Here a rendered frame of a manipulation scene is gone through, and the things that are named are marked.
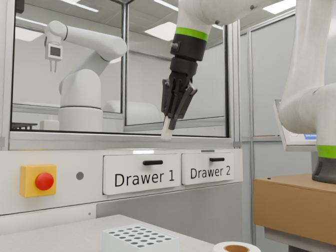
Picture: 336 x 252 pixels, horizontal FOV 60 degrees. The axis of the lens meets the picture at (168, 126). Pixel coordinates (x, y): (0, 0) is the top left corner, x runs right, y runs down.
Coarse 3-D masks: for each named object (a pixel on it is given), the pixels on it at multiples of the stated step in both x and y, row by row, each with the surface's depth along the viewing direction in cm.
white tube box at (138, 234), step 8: (136, 224) 59; (104, 232) 53; (112, 232) 55; (120, 232) 54; (128, 232) 54; (136, 232) 54; (144, 232) 54; (152, 232) 54; (160, 232) 54; (104, 240) 53; (112, 240) 51; (120, 240) 49; (128, 240) 50; (136, 240) 49; (144, 240) 50; (152, 240) 49; (160, 240) 50; (168, 240) 49; (176, 240) 50; (104, 248) 53; (112, 248) 51; (120, 248) 49; (128, 248) 47; (136, 248) 45; (144, 248) 45; (152, 248) 46; (160, 248) 47; (168, 248) 48; (176, 248) 50
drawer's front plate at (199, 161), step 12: (192, 156) 106; (204, 156) 110; (216, 156) 115; (228, 156) 120; (204, 168) 110; (216, 168) 115; (228, 168) 120; (192, 180) 105; (204, 180) 110; (216, 180) 114
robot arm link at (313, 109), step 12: (312, 96) 76; (324, 96) 72; (300, 108) 80; (312, 108) 75; (324, 108) 71; (312, 120) 76; (324, 120) 71; (324, 132) 71; (324, 144) 71; (324, 156) 71
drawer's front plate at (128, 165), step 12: (108, 156) 83; (120, 156) 86; (132, 156) 88; (144, 156) 91; (156, 156) 95; (168, 156) 98; (108, 168) 83; (120, 168) 85; (132, 168) 88; (144, 168) 91; (156, 168) 94; (168, 168) 98; (108, 180) 82; (120, 180) 85; (132, 180) 88; (156, 180) 94; (168, 180) 98; (108, 192) 82; (120, 192) 85
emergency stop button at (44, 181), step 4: (44, 172) 66; (40, 176) 65; (44, 176) 66; (48, 176) 66; (52, 176) 67; (36, 180) 65; (40, 180) 65; (44, 180) 66; (48, 180) 66; (52, 180) 67; (36, 184) 65; (40, 184) 65; (44, 184) 65; (48, 184) 66; (52, 184) 67; (40, 188) 65; (44, 188) 66; (48, 188) 66
